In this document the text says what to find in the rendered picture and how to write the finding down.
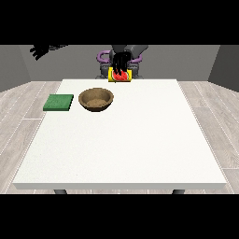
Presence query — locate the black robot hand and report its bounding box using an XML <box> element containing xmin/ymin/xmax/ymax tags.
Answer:
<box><xmin>29</xmin><ymin>45</ymin><xmax>51</xmax><ymax>62</ymax></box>
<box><xmin>111</xmin><ymin>50</ymin><xmax>133</xmax><ymax>80</ymax></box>

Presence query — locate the yellow cup with melon print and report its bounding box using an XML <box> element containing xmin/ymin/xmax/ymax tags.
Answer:
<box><xmin>107</xmin><ymin>66</ymin><xmax>134</xmax><ymax>84</ymax></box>

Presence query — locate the brown wooden bowl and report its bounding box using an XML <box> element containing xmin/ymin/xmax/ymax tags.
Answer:
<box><xmin>77</xmin><ymin>87</ymin><xmax>115</xmax><ymax>113</ymax></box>

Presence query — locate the green square pad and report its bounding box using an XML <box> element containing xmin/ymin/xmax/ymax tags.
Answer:
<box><xmin>42</xmin><ymin>93</ymin><xmax>75</xmax><ymax>112</ymax></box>

